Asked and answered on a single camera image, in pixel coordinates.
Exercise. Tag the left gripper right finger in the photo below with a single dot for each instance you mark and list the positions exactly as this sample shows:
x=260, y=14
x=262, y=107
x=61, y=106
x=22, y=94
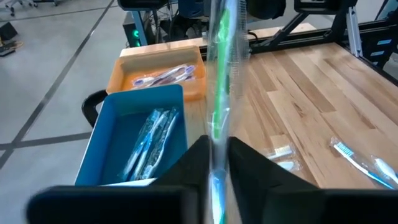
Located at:
x=258, y=180

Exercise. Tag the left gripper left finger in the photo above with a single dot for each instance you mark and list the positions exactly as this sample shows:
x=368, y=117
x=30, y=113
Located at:
x=189, y=174

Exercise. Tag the green packaged toothbrush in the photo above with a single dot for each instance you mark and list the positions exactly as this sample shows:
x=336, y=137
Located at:
x=280, y=152

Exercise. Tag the green white toothbrush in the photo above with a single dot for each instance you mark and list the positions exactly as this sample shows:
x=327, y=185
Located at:
x=222, y=62

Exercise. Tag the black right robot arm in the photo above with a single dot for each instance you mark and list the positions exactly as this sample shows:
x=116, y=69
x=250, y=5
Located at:
x=267, y=7

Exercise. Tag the white perforated basket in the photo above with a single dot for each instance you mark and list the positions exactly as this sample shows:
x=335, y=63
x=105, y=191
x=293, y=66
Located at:
x=130, y=183

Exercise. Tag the blue plastic bin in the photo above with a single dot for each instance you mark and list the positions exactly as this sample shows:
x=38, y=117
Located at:
x=93, y=149

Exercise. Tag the orange plastic bin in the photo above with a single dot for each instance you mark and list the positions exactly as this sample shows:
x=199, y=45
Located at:
x=118, y=77

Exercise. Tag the black computer tower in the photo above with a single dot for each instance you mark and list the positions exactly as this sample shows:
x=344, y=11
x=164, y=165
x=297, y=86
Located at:
x=130, y=31

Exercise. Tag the grey office chair base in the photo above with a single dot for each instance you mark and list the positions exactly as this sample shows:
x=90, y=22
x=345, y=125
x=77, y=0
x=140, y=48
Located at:
x=20, y=4

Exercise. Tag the blue-grey metal table frame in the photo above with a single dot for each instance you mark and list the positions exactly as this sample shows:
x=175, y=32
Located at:
x=140, y=28

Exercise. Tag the white rail bracket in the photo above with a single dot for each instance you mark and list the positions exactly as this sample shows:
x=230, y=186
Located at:
x=354, y=31

